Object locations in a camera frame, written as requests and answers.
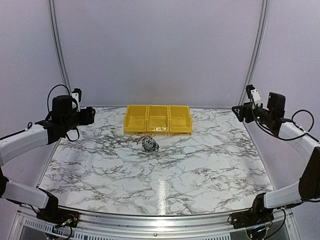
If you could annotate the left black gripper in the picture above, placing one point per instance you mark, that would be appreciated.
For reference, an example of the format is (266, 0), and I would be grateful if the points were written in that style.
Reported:
(88, 116)

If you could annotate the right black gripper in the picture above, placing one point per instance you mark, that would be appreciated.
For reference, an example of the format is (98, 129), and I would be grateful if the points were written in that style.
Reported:
(246, 107)

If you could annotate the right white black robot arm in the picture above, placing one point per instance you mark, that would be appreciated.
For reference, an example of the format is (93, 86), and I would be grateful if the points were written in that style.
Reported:
(271, 120)

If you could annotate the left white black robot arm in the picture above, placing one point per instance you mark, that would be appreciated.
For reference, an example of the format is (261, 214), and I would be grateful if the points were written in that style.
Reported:
(66, 115)

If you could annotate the left yellow bin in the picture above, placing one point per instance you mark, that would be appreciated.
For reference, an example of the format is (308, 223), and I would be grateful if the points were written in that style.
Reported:
(136, 119)

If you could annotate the yellow bin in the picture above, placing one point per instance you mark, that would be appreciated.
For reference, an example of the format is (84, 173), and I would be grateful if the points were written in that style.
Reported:
(180, 121)
(158, 119)
(136, 119)

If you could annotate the right yellow bin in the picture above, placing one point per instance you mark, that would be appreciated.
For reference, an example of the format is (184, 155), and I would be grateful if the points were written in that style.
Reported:
(180, 121)

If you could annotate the middle yellow bin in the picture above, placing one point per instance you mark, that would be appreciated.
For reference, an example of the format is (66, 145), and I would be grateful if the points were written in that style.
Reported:
(158, 119)

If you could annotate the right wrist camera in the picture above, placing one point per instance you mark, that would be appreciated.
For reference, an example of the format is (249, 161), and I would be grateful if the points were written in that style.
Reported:
(253, 95)

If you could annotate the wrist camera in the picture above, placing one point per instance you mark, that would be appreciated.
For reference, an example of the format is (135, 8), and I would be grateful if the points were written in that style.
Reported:
(253, 95)
(76, 99)

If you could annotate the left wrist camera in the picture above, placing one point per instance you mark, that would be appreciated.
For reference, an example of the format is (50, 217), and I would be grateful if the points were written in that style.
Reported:
(76, 99)

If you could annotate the right aluminium corner post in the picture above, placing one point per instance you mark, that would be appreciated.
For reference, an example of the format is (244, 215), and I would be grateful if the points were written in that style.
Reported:
(256, 49)

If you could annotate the aluminium corner post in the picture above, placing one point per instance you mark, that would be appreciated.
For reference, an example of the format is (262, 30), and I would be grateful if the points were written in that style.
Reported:
(57, 43)
(256, 49)

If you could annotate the left aluminium corner post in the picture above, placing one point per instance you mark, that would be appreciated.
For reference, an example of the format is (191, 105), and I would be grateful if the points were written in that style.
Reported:
(57, 43)

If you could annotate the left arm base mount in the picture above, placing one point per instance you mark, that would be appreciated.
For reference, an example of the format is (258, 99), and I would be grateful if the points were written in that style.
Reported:
(69, 217)

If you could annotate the aluminium front frame rail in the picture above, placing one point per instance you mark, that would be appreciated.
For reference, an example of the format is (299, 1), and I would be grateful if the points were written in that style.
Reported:
(107, 226)

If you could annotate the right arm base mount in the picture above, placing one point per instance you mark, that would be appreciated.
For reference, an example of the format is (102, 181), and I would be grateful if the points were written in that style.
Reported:
(247, 218)

